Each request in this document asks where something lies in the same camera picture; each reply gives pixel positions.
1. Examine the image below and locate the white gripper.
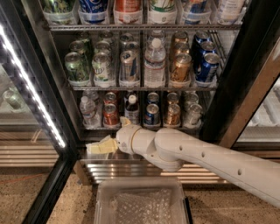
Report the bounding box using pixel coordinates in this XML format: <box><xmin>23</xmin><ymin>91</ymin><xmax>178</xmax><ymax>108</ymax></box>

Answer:
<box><xmin>86</xmin><ymin>116</ymin><xmax>141</xmax><ymax>154</ymax></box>

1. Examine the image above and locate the bottom-shelf water bottle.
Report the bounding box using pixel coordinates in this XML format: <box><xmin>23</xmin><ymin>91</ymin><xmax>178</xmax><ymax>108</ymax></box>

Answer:
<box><xmin>82</xmin><ymin>90</ymin><xmax>100</xmax><ymax>106</ymax></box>
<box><xmin>80</xmin><ymin>96</ymin><xmax>101</xmax><ymax>129</ymax></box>

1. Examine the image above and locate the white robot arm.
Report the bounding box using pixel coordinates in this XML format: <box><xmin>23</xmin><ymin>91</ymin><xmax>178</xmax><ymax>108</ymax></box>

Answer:
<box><xmin>86</xmin><ymin>117</ymin><xmax>280</xmax><ymax>207</ymax></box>

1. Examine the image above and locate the dark bottle white cap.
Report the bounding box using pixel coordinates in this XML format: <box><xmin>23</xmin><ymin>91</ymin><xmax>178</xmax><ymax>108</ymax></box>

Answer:
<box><xmin>124</xmin><ymin>94</ymin><xmax>139</xmax><ymax>124</ymax></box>

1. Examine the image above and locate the glass fridge door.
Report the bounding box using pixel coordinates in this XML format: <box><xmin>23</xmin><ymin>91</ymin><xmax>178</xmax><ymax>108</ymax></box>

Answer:
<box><xmin>0</xmin><ymin>0</ymin><xmax>77</xmax><ymax>224</ymax></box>

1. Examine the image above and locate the middle-shelf water bottle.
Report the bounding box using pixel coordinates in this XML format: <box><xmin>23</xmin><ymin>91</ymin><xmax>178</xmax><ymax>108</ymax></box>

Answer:
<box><xmin>144</xmin><ymin>38</ymin><xmax>166</xmax><ymax>88</ymax></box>

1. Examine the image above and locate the top-shelf orange bottle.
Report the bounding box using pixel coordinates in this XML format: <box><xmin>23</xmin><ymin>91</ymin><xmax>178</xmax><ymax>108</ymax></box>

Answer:
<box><xmin>114</xmin><ymin>0</ymin><xmax>143</xmax><ymax>25</ymax></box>

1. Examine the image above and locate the top-shelf blue pepsi bottle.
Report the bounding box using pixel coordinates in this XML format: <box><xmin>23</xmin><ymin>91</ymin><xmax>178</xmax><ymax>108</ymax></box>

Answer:
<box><xmin>79</xmin><ymin>0</ymin><xmax>108</xmax><ymax>24</ymax></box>

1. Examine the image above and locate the top-shelf green-white bottle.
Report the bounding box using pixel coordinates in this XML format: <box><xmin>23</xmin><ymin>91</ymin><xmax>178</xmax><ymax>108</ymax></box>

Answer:
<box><xmin>148</xmin><ymin>0</ymin><xmax>177</xmax><ymax>25</ymax></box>

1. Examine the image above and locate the top-shelf green bottle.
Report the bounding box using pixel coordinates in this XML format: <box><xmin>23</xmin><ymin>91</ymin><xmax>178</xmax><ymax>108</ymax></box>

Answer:
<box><xmin>43</xmin><ymin>0</ymin><xmax>77</xmax><ymax>25</ymax></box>

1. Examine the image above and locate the front orange soda can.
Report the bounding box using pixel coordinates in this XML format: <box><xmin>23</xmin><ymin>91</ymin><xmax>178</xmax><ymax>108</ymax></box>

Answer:
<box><xmin>103</xmin><ymin>103</ymin><xmax>120</xmax><ymax>126</ymax></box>

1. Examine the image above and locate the orange soda can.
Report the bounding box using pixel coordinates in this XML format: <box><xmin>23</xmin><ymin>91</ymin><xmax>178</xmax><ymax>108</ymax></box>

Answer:
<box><xmin>103</xmin><ymin>103</ymin><xmax>120</xmax><ymax>126</ymax></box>
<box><xmin>103</xmin><ymin>92</ymin><xmax>117</xmax><ymax>105</ymax></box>

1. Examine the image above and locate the rear orange soda can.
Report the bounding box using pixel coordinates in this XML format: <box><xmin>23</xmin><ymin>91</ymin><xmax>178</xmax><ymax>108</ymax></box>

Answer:
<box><xmin>103</xmin><ymin>92</ymin><xmax>117</xmax><ymax>105</ymax></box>

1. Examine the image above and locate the front blue bottom can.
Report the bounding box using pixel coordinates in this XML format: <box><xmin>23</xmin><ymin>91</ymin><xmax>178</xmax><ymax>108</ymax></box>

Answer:
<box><xmin>144</xmin><ymin>103</ymin><xmax>159</xmax><ymax>125</ymax></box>

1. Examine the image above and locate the rear blue bottom can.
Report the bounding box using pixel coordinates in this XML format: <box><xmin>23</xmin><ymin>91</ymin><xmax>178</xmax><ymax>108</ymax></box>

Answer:
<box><xmin>147</xmin><ymin>92</ymin><xmax>159</xmax><ymax>105</ymax></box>

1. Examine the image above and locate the front gold bottom can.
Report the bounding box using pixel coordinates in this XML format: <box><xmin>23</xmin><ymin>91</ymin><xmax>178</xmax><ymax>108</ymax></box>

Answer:
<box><xmin>164</xmin><ymin>104</ymin><xmax>180</xmax><ymax>125</ymax></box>

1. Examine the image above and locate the gold can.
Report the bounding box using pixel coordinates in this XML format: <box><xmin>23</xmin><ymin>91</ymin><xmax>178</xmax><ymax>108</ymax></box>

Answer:
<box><xmin>167</xmin><ymin>92</ymin><xmax>179</xmax><ymax>105</ymax></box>
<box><xmin>164</xmin><ymin>104</ymin><xmax>180</xmax><ymax>125</ymax></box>
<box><xmin>173</xmin><ymin>42</ymin><xmax>190</xmax><ymax>55</ymax></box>
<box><xmin>171</xmin><ymin>53</ymin><xmax>192</xmax><ymax>82</ymax></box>

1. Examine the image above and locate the front silver-blue can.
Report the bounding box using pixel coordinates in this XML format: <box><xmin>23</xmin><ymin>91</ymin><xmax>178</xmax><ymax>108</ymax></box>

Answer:
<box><xmin>120</xmin><ymin>50</ymin><xmax>137</xmax><ymax>82</ymax></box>

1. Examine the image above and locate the front white-green can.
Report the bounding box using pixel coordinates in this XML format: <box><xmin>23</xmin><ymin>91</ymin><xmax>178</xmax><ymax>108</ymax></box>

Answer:
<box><xmin>92</xmin><ymin>52</ymin><xmax>113</xmax><ymax>81</ymax></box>

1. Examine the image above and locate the white-green can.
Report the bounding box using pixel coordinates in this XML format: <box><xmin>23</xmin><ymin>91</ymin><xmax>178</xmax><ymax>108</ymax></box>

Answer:
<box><xmin>94</xmin><ymin>41</ymin><xmax>111</xmax><ymax>56</ymax></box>
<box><xmin>92</xmin><ymin>52</ymin><xmax>113</xmax><ymax>81</ymax></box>

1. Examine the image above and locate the rear gold bottom can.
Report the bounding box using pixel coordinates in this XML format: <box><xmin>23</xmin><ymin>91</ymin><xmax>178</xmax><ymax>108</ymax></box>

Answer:
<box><xmin>167</xmin><ymin>92</ymin><xmax>179</xmax><ymax>105</ymax></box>

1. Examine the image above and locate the clear plastic bin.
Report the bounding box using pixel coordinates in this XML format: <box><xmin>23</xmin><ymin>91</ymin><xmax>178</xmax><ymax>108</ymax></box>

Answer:
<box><xmin>94</xmin><ymin>177</ymin><xmax>190</xmax><ymax>224</ymax></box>

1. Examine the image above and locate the front green can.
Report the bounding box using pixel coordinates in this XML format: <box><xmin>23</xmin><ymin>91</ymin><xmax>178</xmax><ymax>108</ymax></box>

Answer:
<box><xmin>65</xmin><ymin>52</ymin><xmax>89</xmax><ymax>82</ymax></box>

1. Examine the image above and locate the green can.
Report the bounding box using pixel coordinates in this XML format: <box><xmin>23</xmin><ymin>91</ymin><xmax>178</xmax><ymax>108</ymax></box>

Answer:
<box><xmin>69</xmin><ymin>40</ymin><xmax>88</xmax><ymax>54</ymax></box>
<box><xmin>65</xmin><ymin>52</ymin><xmax>89</xmax><ymax>82</ymax></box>

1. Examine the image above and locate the front silver bottom can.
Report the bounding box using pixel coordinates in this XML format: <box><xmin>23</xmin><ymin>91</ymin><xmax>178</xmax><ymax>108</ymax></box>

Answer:
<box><xmin>184</xmin><ymin>103</ymin><xmax>203</xmax><ymax>129</ymax></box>

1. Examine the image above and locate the silver can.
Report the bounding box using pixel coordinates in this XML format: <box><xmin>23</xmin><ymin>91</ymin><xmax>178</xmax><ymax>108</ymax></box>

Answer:
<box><xmin>184</xmin><ymin>92</ymin><xmax>199</xmax><ymax>109</ymax></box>
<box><xmin>184</xmin><ymin>103</ymin><xmax>203</xmax><ymax>129</ymax></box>

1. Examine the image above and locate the rear silver bottom can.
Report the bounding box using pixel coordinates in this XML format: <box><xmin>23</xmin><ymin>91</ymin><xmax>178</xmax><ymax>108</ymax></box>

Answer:
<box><xmin>184</xmin><ymin>92</ymin><xmax>199</xmax><ymax>109</ymax></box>

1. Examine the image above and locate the front gold middle can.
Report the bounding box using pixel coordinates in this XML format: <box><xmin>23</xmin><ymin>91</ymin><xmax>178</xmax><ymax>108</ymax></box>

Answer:
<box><xmin>171</xmin><ymin>53</ymin><xmax>192</xmax><ymax>82</ymax></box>

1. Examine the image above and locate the LED light strip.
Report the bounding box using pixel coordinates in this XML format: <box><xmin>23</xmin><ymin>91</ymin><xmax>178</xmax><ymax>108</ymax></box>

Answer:
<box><xmin>0</xmin><ymin>25</ymin><xmax>66</xmax><ymax>148</ymax></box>

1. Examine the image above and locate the front blue pepsi can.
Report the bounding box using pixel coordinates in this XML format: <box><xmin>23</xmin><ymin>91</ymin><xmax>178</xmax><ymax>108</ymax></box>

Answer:
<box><xmin>196</xmin><ymin>52</ymin><xmax>220</xmax><ymax>83</ymax></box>

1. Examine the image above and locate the blue pepsi can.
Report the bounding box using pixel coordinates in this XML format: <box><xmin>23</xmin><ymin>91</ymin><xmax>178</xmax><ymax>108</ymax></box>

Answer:
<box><xmin>196</xmin><ymin>52</ymin><xmax>220</xmax><ymax>83</ymax></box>
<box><xmin>196</xmin><ymin>41</ymin><xmax>216</xmax><ymax>58</ymax></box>

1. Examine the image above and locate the middle wire shelf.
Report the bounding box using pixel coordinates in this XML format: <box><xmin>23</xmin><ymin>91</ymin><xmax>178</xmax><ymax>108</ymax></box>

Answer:
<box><xmin>71</xmin><ymin>87</ymin><xmax>216</xmax><ymax>91</ymax></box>

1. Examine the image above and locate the wire shelf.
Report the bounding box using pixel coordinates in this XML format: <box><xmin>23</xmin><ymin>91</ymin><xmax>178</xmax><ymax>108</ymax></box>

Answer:
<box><xmin>48</xmin><ymin>24</ymin><xmax>242</xmax><ymax>32</ymax></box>
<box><xmin>71</xmin><ymin>87</ymin><xmax>216</xmax><ymax>91</ymax></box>

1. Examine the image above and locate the upper wire shelf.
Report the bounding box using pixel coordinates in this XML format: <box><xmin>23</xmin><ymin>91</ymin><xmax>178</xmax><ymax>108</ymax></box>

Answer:
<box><xmin>48</xmin><ymin>24</ymin><xmax>242</xmax><ymax>32</ymax></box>

